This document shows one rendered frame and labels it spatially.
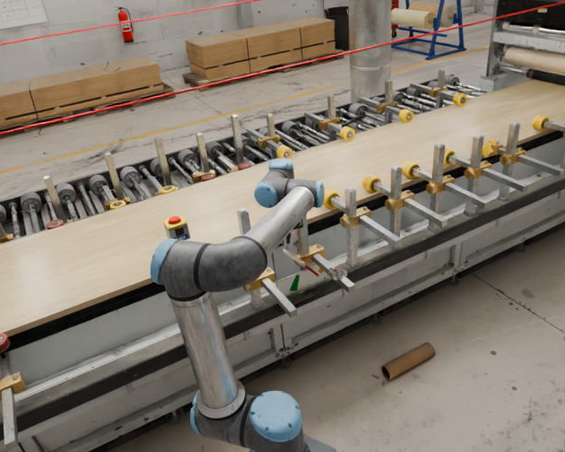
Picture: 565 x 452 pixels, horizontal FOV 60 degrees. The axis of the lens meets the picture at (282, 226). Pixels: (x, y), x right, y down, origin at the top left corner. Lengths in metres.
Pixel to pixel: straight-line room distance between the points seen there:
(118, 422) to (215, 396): 1.15
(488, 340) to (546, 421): 0.54
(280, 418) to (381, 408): 1.18
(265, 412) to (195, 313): 0.42
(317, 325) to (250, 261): 1.65
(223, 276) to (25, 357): 1.23
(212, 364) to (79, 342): 0.92
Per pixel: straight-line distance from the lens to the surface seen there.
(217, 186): 2.72
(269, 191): 1.64
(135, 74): 7.75
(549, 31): 4.23
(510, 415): 2.72
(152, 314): 2.22
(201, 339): 1.33
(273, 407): 1.55
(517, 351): 3.03
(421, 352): 2.80
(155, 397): 2.58
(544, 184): 3.15
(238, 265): 1.15
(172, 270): 1.19
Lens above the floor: 2.08
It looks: 31 degrees down
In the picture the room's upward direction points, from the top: 6 degrees counter-clockwise
